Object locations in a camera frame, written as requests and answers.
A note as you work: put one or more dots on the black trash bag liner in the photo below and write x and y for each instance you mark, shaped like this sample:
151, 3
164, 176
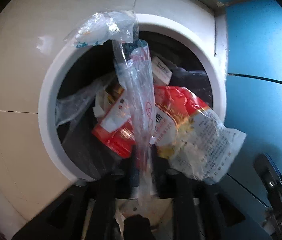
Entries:
95, 67

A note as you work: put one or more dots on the blue kitchen cabinet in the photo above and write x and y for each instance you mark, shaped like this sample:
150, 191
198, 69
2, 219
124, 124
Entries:
254, 94

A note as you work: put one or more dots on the clear plastic wrapper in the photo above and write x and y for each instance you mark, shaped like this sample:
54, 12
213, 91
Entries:
134, 72

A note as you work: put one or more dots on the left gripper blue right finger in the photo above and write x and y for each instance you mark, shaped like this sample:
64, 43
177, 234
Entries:
202, 211

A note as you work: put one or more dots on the white green medicine box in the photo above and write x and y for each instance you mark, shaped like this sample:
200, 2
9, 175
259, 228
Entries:
161, 74

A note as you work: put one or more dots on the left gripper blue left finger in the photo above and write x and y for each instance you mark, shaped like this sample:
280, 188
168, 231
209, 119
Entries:
85, 210

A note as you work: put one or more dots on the red white rice bag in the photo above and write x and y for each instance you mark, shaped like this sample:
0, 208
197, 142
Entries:
186, 131

